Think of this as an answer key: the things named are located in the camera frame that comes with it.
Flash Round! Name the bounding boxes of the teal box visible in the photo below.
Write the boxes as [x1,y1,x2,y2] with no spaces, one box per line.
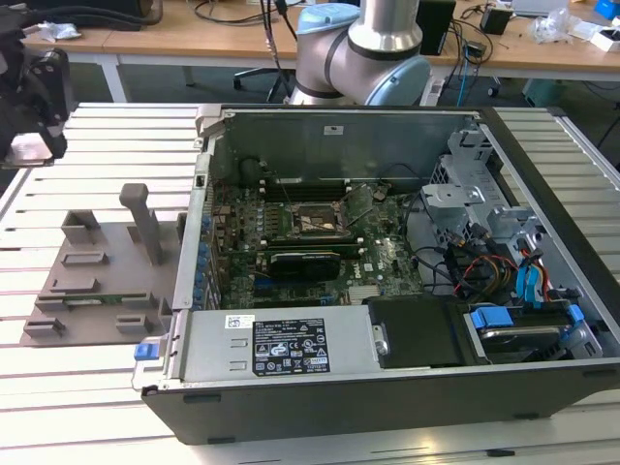
[521,77,558,109]

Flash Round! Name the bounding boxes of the wide black box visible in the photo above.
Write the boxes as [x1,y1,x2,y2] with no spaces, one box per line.
[47,0,164,28]

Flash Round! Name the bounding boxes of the black wire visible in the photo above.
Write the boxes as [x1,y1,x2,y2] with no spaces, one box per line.
[404,193,461,295]

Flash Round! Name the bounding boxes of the grey parts rack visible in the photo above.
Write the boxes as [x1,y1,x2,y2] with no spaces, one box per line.
[22,182,188,348]

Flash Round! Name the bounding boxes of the grey power supply unit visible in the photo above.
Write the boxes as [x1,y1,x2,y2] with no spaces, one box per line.
[179,309,382,384]

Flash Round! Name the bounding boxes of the crumpled white paper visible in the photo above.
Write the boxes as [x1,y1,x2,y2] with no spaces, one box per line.
[37,21,82,42]

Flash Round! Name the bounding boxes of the grey case handle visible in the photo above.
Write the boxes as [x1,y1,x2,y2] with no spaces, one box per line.
[195,105,228,142]

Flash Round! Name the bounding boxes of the green motherboard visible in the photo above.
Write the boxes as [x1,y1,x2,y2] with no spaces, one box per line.
[207,179,428,311]

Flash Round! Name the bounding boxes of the black plastic shroud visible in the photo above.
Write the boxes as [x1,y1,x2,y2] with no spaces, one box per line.
[362,294,469,370]

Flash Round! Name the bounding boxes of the blue flat wire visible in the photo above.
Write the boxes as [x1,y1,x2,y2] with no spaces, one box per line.
[515,264,532,311]
[525,246,547,311]

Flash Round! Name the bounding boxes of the green RAM stick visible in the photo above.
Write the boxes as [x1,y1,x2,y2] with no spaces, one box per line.
[63,295,125,308]

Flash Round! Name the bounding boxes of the black open PC case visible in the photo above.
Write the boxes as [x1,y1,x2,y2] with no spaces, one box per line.
[133,104,620,446]

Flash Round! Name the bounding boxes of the black office chair base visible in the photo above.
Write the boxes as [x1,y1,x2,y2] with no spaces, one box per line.
[233,67,297,104]

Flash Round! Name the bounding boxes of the red yellow power wire bundle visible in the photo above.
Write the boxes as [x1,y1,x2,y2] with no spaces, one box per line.
[454,255,518,297]

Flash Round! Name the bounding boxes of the flat grey device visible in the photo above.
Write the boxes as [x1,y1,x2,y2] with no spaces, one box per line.
[511,0,569,18]

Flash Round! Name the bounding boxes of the wooden desk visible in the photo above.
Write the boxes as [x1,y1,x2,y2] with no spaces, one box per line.
[0,0,620,104]

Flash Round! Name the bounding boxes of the black graphics card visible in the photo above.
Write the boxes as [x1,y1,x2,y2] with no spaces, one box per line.
[267,249,343,282]

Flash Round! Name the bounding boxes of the silver chipset heatsink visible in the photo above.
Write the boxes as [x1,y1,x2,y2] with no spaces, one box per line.
[347,284,380,305]

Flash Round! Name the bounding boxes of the clear plastic bags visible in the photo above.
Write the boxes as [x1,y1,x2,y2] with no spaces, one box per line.
[530,5,595,46]

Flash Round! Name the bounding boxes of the CPU socket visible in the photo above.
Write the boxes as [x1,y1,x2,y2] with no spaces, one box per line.
[292,201,344,237]

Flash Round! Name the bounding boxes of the black RAM slot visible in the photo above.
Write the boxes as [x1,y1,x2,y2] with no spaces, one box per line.
[263,244,364,258]
[261,234,357,247]
[263,178,351,189]
[263,188,353,201]

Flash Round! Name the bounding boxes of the tall black box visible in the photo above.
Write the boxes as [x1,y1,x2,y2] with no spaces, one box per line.
[416,0,457,57]

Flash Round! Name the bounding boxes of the white power strip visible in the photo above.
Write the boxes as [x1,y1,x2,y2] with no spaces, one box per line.
[418,77,446,108]

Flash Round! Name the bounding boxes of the silver metal drive cage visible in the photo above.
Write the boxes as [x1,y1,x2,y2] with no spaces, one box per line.
[418,128,543,253]

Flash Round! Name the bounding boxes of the small black box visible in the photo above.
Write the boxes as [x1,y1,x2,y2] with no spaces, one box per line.
[479,7,513,36]

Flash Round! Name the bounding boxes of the hard disk in blue carrier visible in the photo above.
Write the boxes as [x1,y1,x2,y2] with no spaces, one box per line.
[463,302,600,365]

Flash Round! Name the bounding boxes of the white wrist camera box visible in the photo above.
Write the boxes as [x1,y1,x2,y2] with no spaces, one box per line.
[26,46,73,125]

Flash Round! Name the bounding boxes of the blue cable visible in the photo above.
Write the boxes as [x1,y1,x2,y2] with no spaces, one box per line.
[458,47,471,108]

